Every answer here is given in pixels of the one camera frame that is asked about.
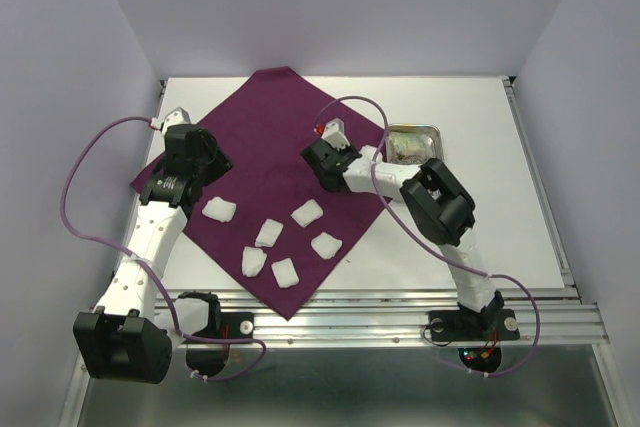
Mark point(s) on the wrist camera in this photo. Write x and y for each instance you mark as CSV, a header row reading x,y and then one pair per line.
x,y
334,134
177,116

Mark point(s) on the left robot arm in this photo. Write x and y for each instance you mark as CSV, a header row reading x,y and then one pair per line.
x,y
122,338

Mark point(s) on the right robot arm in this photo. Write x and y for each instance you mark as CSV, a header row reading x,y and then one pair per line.
x,y
440,207

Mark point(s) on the white gauze pad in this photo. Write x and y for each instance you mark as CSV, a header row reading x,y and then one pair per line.
x,y
326,246
219,210
306,214
268,233
253,260
285,273

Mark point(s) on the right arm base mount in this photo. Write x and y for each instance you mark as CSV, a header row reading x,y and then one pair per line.
x,y
479,346

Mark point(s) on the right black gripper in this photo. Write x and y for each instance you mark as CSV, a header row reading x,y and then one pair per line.
x,y
347,149

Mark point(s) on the aluminium rail frame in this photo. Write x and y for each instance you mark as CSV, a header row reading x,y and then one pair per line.
x,y
354,355

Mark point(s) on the stainless steel tray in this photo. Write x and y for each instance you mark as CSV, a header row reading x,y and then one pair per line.
x,y
430,130

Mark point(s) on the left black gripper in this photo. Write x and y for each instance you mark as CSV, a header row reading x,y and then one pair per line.
x,y
221,163

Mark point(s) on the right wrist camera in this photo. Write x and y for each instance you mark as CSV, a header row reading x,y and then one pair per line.
x,y
334,134

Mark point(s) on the packaged gauze bag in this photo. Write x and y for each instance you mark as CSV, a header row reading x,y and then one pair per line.
x,y
405,144

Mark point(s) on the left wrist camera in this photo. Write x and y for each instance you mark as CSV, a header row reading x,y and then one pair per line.
x,y
177,116

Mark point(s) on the purple cloth drape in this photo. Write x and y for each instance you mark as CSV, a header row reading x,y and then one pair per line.
x,y
262,125

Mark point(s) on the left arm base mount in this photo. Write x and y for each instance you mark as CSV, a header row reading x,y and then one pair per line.
x,y
222,360

